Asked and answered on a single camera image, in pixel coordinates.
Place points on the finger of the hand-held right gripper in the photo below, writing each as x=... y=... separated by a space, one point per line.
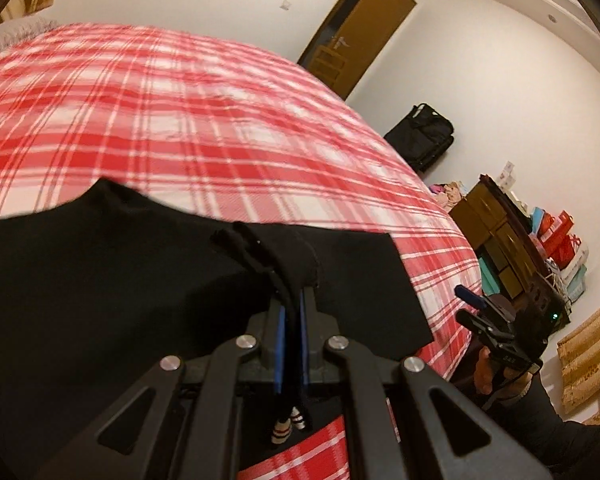
x=475 y=322
x=470 y=296

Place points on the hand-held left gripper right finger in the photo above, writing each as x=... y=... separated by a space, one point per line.
x=310 y=332

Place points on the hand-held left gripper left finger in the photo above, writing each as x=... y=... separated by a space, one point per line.
x=279 y=345

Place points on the black pants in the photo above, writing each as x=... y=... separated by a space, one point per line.
x=80 y=285

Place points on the person's right forearm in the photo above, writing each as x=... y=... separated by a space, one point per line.
x=545 y=420

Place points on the person's right hand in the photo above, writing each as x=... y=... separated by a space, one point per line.
x=487 y=372

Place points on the teal box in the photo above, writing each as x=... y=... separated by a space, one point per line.
x=487 y=275

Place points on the tan patterned rug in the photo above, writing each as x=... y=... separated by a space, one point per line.
x=590 y=350

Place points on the brown wooden cabinet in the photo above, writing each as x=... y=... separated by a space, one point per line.
x=500 y=230

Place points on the pile of pale clothes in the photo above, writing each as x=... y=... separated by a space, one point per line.
x=450 y=197

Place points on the pile of gift bags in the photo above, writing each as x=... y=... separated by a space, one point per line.
x=560 y=240

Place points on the black bag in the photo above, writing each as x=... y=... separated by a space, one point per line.
x=422 y=137

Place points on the red plaid bed sheet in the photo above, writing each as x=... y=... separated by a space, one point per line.
x=180 y=110

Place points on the wooden chair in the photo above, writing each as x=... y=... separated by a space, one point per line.
x=327 y=67

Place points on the brown wooden door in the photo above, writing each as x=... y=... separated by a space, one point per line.
x=375 y=30

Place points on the striped pillow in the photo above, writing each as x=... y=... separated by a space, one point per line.
x=20 y=32

